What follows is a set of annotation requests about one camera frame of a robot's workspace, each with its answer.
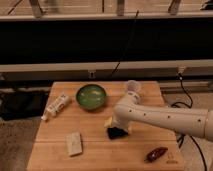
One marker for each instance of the white sponge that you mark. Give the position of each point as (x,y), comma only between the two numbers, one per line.
(74,144)

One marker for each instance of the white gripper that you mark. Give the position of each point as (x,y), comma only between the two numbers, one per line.
(113,121)

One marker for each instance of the green bowl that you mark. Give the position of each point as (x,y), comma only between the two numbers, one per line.
(91,96)

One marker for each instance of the wooden cutting board table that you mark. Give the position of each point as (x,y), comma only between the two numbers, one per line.
(99,152)

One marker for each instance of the white tube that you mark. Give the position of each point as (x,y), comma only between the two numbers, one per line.
(56,106)

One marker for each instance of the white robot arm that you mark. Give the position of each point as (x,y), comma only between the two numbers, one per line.
(194,122)

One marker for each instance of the dark red chili pepper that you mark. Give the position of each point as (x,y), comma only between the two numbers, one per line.
(155,154)

